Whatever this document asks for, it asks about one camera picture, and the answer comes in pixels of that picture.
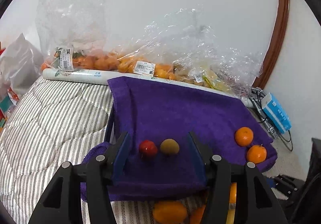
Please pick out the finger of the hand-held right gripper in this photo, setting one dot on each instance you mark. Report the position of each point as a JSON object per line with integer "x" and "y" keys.
{"x": 286, "y": 184}

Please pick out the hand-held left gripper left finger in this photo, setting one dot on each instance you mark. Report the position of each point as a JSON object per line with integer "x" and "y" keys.
{"x": 120, "y": 161}

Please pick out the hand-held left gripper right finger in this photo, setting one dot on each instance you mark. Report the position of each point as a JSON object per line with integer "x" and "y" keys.
{"x": 198, "y": 161}

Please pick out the small red and green fruit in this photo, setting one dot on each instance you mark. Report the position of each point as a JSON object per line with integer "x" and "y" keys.
{"x": 148, "y": 150}

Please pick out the brown-green round fruit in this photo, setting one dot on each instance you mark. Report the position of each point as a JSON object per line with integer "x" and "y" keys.
{"x": 169, "y": 146}

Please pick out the round orange with stem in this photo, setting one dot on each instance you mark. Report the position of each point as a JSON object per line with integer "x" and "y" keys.
{"x": 256, "y": 154}

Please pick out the purple towel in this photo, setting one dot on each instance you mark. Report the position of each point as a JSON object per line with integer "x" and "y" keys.
{"x": 175, "y": 113}

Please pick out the large yellow-orange citrus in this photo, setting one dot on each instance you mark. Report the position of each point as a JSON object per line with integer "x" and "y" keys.
{"x": 170, "y": 211}

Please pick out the blue tissue box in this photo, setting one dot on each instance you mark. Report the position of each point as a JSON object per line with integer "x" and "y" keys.
{"x": 277, "y": 116}

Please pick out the clear bag of yellow fruit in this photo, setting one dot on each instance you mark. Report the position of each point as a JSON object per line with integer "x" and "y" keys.
{"x": 215, "y": 81}

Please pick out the white paper roll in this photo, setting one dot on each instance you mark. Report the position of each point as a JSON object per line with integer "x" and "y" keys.
{"x": 75, "y": 76}

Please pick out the clear bag of leafy oranges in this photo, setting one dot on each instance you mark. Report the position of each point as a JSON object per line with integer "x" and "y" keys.
{"x": 95, "y": 62}

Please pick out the white plastic bag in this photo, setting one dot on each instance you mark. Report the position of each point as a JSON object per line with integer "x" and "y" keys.
{"x": 20, "y": 63}

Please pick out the brown wooden door frame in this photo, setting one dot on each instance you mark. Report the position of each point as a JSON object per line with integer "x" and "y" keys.
{"x": 280, "y": 38}

